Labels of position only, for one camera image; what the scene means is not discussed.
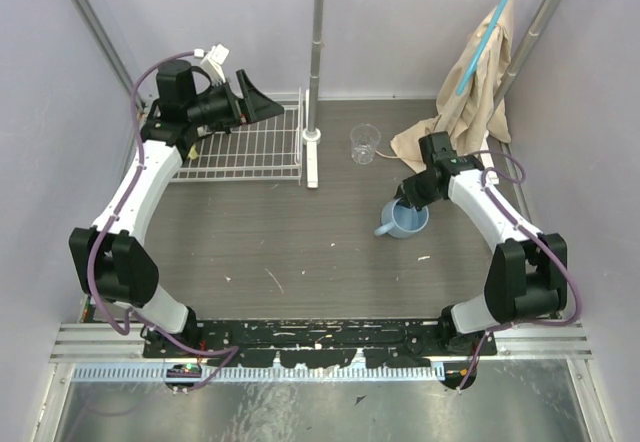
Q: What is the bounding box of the white wire dish rack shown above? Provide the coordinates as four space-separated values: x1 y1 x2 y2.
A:
172 90 307 183

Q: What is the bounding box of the blue clothes hanger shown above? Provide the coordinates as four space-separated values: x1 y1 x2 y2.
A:
455 0 509 96

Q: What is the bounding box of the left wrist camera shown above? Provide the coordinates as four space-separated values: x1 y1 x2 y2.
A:
192 44 230 86

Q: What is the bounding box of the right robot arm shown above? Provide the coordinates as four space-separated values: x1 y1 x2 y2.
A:
396 132 569 356

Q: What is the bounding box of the blue cable duct strip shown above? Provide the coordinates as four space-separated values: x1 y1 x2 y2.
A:
71 362 445 384

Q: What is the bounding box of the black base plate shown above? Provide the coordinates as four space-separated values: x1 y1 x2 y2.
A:
142 317 499 369

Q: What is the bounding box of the beige cloth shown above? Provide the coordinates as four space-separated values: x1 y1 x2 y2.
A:
390 0 515 173

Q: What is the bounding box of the metal clothes rack frame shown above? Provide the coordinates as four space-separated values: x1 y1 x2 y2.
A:
302 0 562 189

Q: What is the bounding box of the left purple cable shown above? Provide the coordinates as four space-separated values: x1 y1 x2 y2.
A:
85 49 240 393

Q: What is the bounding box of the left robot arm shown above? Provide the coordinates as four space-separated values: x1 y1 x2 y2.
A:
69 52 284 358

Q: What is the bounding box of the clear plastic cup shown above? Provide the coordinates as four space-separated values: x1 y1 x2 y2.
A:
350 124 381 165

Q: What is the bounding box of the blue mug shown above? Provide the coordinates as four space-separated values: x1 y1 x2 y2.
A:
374 199 429 239

